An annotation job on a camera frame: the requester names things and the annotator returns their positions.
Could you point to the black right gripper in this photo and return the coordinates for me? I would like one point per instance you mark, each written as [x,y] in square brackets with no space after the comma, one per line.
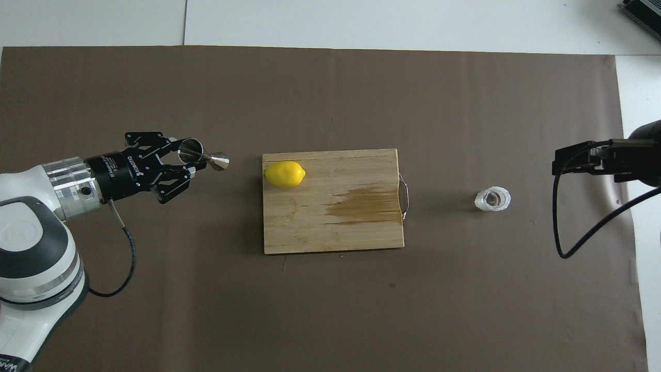
[638,160]

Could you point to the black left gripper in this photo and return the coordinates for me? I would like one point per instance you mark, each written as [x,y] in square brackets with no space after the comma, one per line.
[121,173]

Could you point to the black ribbed device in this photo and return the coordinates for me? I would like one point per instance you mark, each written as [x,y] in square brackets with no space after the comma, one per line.
[645,8]

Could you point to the yellow lemon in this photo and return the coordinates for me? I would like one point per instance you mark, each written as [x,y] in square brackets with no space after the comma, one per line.
[284,174]

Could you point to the steel double jigger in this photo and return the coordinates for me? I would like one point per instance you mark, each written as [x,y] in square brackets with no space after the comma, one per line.
[219,161]

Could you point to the brown paper table mat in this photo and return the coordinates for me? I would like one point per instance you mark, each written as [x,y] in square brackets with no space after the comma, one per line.
[258,310]

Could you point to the small clear crinkled cup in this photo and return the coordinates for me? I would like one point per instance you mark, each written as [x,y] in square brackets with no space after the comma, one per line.
[493,199]

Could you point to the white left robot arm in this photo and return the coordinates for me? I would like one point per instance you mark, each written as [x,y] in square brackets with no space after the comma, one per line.
[31,258]

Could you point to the wooden cutting board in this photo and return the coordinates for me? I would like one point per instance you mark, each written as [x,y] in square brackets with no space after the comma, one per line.
[320,222]

